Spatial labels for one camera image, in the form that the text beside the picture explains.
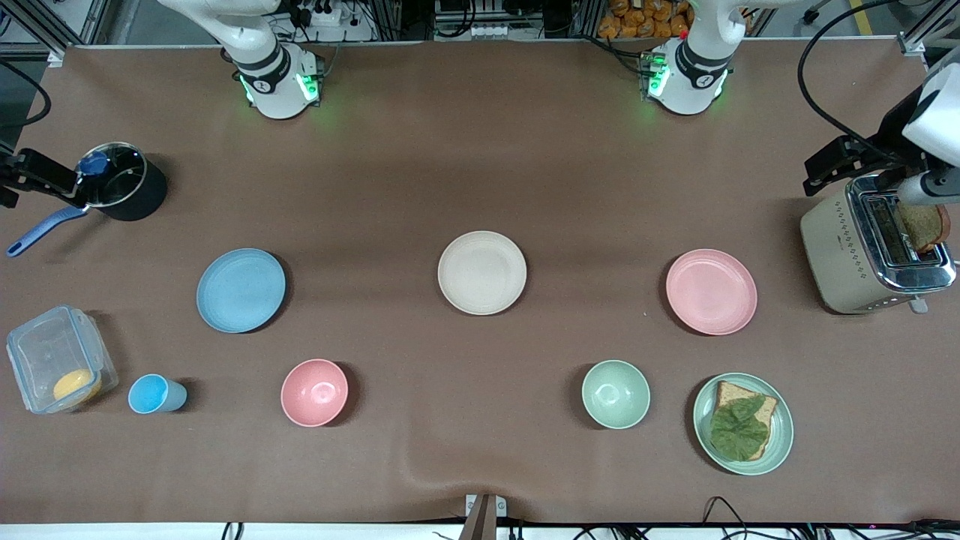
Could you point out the green bowl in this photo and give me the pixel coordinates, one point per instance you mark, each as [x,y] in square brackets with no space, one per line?
[616,394]

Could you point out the pink plate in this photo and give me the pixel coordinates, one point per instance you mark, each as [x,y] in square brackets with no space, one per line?
[711,292]

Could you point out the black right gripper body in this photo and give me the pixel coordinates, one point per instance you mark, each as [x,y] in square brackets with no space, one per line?
[30,169]

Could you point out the brown table cover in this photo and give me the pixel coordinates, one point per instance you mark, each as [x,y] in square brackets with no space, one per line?
[480,165]

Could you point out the green lettuce leaf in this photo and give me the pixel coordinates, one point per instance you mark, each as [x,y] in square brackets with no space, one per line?
[739,431]

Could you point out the green plate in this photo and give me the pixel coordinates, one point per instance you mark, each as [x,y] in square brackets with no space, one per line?
[780,442]

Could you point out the brown bread slice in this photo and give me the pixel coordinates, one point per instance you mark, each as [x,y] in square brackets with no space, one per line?
[729,394]

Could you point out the orange round food piece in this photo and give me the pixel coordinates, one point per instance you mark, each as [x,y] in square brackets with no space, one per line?
[76,385]

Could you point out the blue plate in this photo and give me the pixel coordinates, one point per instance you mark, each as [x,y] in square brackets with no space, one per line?
[241,290]

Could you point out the aluminium frame rail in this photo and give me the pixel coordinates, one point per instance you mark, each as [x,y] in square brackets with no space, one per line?
[926,34]
[45,26]

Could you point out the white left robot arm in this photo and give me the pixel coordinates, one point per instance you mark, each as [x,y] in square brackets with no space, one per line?
[690,75]

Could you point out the toast slice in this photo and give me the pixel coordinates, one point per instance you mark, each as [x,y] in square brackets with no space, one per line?
[924,225]

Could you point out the pink bowl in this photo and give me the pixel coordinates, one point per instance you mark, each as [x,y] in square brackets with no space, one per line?
[314,393]

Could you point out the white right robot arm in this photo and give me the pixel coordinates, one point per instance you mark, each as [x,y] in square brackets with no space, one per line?
[274,82]

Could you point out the clear plastic container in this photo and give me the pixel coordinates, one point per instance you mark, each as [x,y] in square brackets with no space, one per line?
[45,352]

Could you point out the white power strip with plugs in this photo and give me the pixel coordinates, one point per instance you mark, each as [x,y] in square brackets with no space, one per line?
[334,16]

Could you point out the bag of orange buns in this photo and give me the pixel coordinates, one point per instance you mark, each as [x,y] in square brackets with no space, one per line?
[637,19]

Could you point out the beige chrome toaster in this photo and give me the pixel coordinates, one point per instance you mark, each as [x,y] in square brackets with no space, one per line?
[840,255]

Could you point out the metal table edge bracket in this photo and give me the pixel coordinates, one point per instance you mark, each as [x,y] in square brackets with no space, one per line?
[485,514]

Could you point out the beige plate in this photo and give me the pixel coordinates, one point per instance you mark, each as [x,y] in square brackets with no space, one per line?
[482,272]

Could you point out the blue cup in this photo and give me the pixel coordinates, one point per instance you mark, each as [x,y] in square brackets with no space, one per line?
[154,394]

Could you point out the glass lid with blue knob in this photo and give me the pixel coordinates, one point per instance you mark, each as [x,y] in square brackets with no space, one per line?
[112,176]

